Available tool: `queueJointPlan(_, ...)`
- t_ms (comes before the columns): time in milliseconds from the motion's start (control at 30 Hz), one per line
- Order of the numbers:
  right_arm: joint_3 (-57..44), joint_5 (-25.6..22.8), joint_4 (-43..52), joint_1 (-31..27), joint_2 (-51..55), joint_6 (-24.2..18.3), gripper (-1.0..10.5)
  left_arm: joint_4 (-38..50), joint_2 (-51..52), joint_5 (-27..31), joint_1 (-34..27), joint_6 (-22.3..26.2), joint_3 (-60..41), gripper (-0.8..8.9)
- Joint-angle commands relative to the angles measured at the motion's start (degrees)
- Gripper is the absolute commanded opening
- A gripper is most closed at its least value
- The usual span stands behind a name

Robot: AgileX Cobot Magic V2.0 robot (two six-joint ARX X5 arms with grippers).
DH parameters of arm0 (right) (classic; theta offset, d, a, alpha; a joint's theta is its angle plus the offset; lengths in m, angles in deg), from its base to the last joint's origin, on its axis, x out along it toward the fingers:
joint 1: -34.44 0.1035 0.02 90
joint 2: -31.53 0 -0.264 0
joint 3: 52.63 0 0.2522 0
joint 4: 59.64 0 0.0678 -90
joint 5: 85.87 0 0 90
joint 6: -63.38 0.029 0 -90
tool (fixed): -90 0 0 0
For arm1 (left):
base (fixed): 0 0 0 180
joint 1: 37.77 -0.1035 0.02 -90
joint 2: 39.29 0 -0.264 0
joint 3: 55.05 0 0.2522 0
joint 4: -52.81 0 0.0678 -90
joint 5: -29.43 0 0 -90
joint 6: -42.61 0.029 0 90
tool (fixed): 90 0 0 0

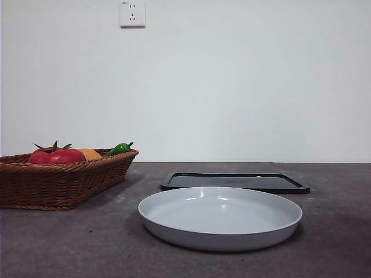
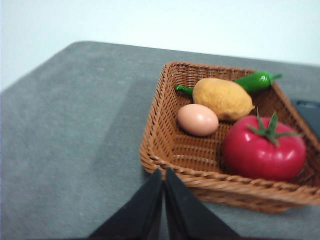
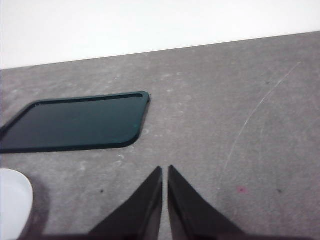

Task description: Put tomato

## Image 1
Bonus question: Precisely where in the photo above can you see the green chili pepper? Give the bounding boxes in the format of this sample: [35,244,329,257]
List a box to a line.
[104,141,134,158]

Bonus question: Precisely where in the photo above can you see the white wall socket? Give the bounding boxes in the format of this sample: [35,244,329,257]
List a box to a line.
[120,0,146,29]

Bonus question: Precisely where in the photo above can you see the red tomato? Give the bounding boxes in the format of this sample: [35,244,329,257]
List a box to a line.
[28,140,87,165]

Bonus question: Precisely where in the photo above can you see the pale grey round plate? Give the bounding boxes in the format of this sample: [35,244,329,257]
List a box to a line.
[137,186,304,252]

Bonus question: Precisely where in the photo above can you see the black rectangular tray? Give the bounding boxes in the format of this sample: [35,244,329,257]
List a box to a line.
[161,172,311,195]

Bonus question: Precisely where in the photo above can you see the brown wicker basket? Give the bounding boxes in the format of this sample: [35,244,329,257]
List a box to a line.
[0,148,140,211]

